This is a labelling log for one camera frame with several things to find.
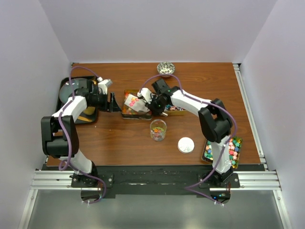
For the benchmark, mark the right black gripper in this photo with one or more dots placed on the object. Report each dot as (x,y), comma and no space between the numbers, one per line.
(155,111)

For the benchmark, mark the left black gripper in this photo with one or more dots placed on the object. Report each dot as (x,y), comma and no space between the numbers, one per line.
(114,106)

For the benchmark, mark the tin of translucent star candies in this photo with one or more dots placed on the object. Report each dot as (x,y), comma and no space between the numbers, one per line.
(133,106)

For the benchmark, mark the metal scoop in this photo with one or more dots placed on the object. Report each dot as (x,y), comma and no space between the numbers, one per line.
(134,102)

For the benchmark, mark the clear plastic jar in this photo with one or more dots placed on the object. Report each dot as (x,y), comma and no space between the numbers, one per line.
(158,129)

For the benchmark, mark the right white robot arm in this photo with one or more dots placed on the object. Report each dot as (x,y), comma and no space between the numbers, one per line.
(215,122)

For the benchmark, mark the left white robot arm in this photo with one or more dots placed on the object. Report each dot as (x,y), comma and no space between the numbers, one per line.
(58,131)

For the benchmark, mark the gold tin of wrapped candies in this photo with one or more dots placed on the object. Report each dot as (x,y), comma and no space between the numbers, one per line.
(174,110)

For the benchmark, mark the yellow cup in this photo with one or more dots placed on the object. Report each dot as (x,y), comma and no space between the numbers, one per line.
(89,111)

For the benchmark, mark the black serving tray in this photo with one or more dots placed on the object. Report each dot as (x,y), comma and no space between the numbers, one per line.
(88,117)

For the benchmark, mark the gold knife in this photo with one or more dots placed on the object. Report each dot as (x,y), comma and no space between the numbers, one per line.
(84,119)

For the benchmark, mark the patterned ceramic bowl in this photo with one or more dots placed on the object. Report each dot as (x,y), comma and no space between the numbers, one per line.
(165,69)

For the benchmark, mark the grey-blue plate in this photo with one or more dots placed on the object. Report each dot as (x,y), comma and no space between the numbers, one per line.
(66,89)

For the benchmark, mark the white jar lid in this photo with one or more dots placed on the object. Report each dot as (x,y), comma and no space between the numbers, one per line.
(185,145)

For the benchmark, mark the tray of paper stars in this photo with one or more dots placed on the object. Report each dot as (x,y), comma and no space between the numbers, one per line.
(235,145)

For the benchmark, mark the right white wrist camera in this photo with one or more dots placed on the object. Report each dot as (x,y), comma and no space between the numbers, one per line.
(145,94)

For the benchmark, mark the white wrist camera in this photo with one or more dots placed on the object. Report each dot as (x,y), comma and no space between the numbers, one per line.
(145,94)
(103,85)

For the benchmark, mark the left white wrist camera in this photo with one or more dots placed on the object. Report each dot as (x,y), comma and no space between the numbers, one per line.
(103,85)

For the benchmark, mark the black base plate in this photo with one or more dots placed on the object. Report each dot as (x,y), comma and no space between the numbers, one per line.
(152,180)

